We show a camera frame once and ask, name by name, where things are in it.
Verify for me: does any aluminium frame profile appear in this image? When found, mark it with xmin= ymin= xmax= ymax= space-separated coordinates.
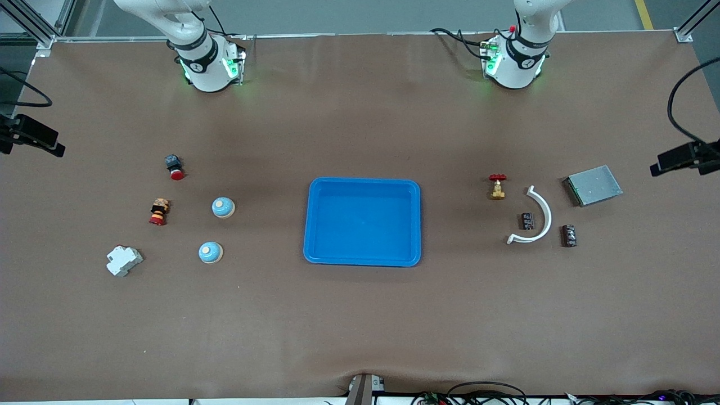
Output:
xmin=674 ymin=0 xmax=720 ymax=43
xmin=0 ymin=0 xmax=74 ymax=50

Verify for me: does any grey table edge bracket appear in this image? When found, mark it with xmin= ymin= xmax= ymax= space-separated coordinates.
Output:
xmin=344 ymin=373 xmax=386 ymax=405

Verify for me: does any blue plastic tray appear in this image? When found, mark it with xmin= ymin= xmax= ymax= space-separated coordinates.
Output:
xmin=303 ymin=178 xmax=422 ymax=267

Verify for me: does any red yellow emergency stop switch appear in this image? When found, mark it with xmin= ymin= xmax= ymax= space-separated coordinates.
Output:
xmin=148 ymin=198 xmax=170 ymax=226

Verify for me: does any black cable bunch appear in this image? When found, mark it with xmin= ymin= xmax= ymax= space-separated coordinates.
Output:
xmin=562 ymin=388 xmax=720 ymax=405

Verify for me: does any silver metal box module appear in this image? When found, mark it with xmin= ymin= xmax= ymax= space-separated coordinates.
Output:
xmin=562 ymin=165 xmax=624 ymax=208

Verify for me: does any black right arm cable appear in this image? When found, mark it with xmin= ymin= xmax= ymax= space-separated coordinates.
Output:
xmin=0 ymin=66 xmax=52 ymax=108

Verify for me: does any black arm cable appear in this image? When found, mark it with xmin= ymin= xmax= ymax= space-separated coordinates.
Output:
xmin=0 ymin=66 xmax=52 ymax=108
xmin=668 ymin=56 xmax=720 ymax=146

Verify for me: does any white curved plastic clip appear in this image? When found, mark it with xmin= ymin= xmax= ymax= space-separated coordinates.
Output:
xmin=506 ymin=186 xmax=553 ymax=245

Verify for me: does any black looped cable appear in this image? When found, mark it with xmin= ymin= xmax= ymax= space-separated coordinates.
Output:
xmin=447 ymin=381 xmax=528 ymax=405

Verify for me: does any white circuit breaker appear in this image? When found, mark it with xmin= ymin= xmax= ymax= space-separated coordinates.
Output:
xmin=106 ymin=245 xmax=144 ymax=277

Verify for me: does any brown table cover mat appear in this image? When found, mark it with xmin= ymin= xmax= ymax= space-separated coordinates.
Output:
xmin=0 ymin=31 xmax=720 ymax=401

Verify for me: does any black base connector cable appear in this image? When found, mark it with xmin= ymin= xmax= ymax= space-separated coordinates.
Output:
xmin=430 ymin=27 xmax=490 ymax=60

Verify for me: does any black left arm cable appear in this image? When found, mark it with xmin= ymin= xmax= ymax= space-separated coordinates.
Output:
xmin=668 ymin=56 xmax=720 ymax=146

